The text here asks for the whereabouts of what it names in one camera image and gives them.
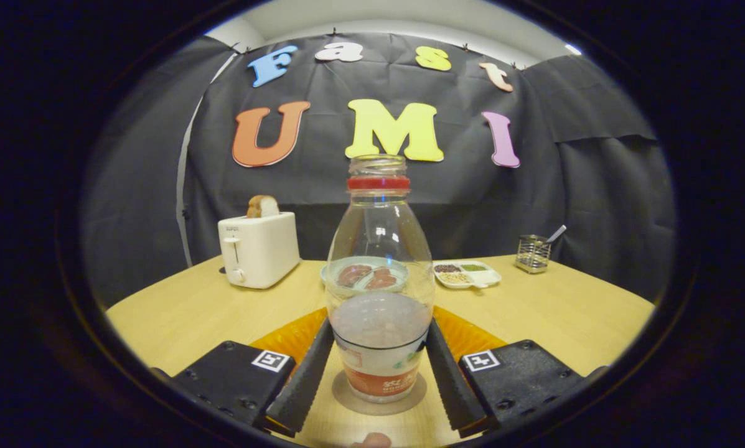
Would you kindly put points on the white divided tray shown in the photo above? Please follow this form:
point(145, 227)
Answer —
point(481, 277)

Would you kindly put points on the white toaster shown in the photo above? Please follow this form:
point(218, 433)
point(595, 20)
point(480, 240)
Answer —
point(260, 252)

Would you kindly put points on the clear plastic juice bottle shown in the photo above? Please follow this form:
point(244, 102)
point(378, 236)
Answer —
point(381, 339)

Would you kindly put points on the small ceiling light panel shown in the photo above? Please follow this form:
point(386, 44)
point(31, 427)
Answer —
point(573, 49)

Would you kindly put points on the pale green plate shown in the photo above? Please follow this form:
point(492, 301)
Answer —
point(323, 274)

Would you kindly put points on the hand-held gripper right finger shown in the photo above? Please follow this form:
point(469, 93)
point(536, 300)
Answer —
point(518, 379)

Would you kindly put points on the round brown coaster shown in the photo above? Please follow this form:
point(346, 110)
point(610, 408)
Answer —
point(341, 398)

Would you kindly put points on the bread slice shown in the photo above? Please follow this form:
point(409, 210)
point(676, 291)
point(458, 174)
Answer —
point(263, 206)

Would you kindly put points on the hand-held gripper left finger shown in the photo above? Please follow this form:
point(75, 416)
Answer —
point(235, 379)

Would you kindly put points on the brown meat piece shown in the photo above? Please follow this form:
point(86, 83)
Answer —
point(382, 279)
point(353, 274)

